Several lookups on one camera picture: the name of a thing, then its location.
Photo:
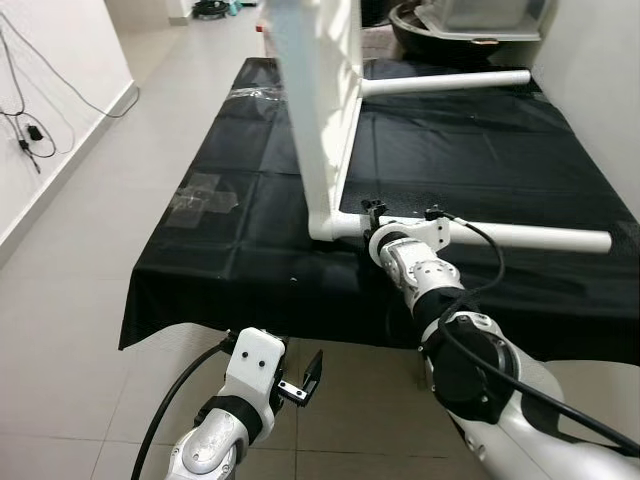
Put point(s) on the crumpled clear tape patch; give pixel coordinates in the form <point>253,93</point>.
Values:
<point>205,198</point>

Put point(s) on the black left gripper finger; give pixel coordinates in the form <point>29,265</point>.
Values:
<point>313,375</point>

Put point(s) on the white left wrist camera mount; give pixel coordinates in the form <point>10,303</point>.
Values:
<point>255,365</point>

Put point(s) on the black wok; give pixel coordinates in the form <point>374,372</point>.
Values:
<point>410,35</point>

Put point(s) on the black power adapter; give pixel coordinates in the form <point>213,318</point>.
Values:
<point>35,132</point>

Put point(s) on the black floor mop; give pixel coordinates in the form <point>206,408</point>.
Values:
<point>215,10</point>

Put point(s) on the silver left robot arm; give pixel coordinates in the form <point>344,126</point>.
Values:
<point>215,445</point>

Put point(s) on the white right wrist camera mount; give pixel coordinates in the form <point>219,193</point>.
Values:
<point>430,232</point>

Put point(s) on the white plastic table top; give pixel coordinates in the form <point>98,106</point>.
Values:
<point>320,100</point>

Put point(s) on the black tablecloth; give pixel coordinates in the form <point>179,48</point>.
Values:
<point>250,270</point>

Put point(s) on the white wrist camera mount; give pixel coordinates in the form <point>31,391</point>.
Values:
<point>255,365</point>
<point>430,232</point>

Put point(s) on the clear tape strip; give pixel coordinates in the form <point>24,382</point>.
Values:
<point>255,93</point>

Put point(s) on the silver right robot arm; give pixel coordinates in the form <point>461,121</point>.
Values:
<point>480,370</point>

